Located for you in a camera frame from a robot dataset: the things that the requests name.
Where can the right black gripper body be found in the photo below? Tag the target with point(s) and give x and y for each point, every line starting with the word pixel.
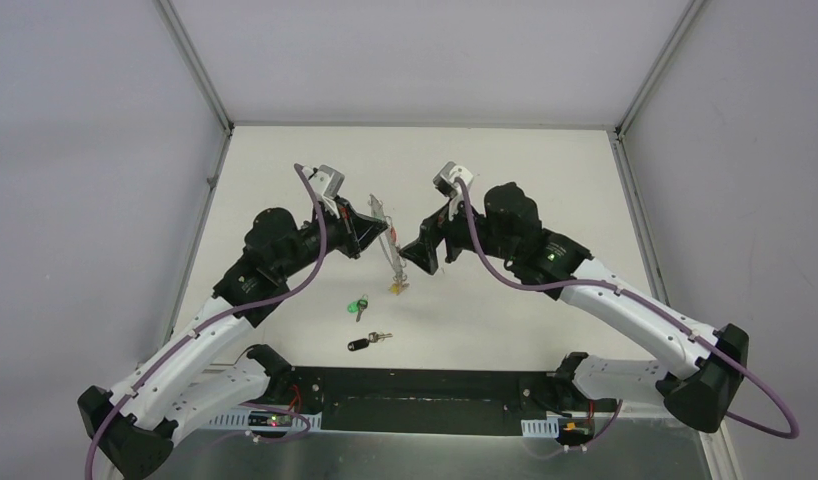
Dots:
pixel 458 233

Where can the large keyring with keys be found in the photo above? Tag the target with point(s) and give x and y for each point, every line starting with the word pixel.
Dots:
pixel 390 247

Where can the aluminium frame rail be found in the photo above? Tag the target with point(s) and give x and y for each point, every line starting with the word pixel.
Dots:
pixel 700 401

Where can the black tagged key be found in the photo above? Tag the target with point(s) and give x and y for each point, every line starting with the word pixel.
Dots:
pixel 371 338

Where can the right controller board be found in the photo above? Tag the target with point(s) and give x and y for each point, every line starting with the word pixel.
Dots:
pixel 575 433

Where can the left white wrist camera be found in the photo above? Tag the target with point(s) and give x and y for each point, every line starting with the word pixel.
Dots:
pixel 326 182

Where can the left controller board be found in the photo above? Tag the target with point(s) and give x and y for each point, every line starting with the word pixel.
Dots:
pixel 261 418

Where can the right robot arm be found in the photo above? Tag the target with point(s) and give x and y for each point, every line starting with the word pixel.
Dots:
pixel 691 373

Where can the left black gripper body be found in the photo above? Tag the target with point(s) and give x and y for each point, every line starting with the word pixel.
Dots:
pixel 350 230

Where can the green tagged key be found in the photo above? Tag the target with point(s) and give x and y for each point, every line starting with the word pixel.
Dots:
pixel 358 307

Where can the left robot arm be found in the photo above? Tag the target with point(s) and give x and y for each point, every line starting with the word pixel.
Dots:
pixel 137 422

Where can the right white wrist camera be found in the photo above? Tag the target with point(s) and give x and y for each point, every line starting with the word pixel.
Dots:
pixel 447 180

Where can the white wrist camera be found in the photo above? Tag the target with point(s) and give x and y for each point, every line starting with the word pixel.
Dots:
pixel 447 180
pixel 326 182

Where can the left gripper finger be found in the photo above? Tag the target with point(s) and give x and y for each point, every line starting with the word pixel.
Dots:
pixel 363 242
pixel 363 223

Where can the controller board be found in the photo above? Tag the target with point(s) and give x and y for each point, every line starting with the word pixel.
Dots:
pixel 575 433
pixel 261 418

